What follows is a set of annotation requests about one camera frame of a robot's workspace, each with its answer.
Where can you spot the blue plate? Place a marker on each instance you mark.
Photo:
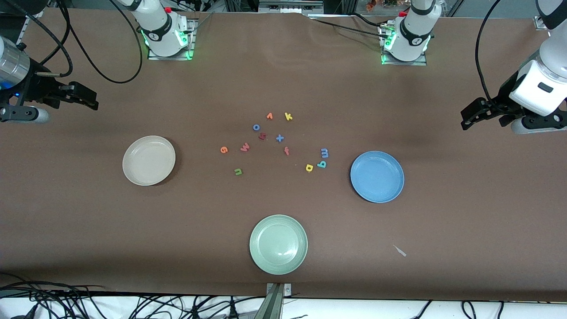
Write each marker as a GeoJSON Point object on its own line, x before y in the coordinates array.
{"type": "Point", "coordinates": [376, 177]}

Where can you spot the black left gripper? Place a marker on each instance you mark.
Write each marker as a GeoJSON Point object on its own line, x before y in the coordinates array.
{"type": "Point", "coordinates": [502, 99]}

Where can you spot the pale green plate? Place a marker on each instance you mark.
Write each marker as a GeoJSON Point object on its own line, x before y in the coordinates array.
{"type": "Point", "coordinates": [278, 244]}

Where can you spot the yellow letter d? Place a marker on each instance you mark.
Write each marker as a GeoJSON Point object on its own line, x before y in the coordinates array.
{"type": "Point", "coordinates": [309, 167]}

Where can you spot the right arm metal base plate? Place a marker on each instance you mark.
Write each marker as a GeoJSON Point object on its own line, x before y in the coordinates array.
{"type": "Point", "coordinates": [191, 44]}

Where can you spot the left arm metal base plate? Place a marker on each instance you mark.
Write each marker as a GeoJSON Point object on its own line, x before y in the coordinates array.
{"type": "Point", "coordinates": [418, 62]}

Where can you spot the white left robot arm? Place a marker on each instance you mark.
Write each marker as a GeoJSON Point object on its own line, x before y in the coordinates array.
{"type": "Point", "coordinates": [412, 40]}

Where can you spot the beige brown plate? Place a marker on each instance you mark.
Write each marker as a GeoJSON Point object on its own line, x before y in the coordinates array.
{"type": "Point", "coordinates": [149, 160]}

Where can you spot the blue foam letter m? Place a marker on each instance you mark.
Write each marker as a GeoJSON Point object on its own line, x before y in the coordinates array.
{"type": "Point", "coordinates": [324, 153]}

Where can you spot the aluminium frame crossbar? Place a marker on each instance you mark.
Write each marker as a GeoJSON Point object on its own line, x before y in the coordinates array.
{"type": "Point", "coordinates": [290, 6]}

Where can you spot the brown table mat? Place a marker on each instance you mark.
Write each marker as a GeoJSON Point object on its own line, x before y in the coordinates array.
{"type": "Point", "coordinates": [88, 221]}

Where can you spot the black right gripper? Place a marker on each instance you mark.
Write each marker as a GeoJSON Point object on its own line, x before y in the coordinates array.
{"type": "Point", "coordinates": [39, 89]}

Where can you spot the teal foam letter b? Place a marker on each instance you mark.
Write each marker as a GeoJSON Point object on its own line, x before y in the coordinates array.
{"type": "Point", "coordinates": [322, 164]}

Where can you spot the aluminium frame rail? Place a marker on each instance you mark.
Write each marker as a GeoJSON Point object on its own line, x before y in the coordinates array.
{"type": "Point", "coordinates": [538, 23]}

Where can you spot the aluminium camera post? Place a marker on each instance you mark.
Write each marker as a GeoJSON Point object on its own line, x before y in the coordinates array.
{"type": "Point", "coordinates": [274, 305]}

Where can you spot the pink foam letter w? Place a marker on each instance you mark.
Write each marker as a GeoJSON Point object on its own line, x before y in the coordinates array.
{"type": "Point", "coordinates": [245, 147]}

